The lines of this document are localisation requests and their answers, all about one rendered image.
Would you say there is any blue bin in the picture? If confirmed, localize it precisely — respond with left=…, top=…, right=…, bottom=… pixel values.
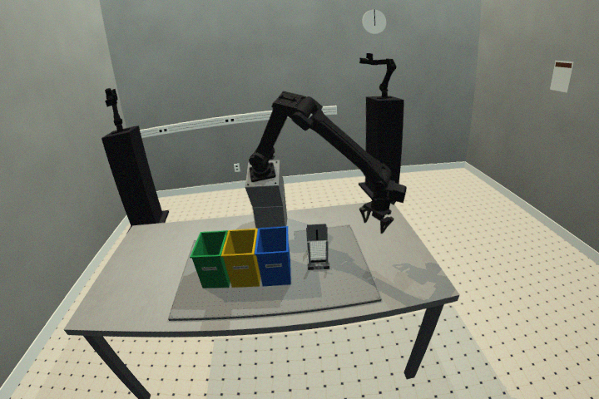
left=255, top=226, right=291, bottom=286

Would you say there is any yellow recycle bin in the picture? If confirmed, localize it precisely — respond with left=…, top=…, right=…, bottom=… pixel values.
left=221, top=229, right=260, bottom=288

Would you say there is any green bin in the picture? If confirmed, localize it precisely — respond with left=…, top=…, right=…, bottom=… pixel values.
left=191, top=230, right=230, bottom=288

